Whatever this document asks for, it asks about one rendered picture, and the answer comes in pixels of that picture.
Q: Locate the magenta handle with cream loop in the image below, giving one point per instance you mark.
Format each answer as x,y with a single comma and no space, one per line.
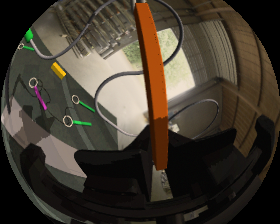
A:
38,95

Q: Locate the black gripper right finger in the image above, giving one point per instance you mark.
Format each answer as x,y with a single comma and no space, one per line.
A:
183,154

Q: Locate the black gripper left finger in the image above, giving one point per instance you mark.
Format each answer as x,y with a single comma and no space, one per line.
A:
134,162

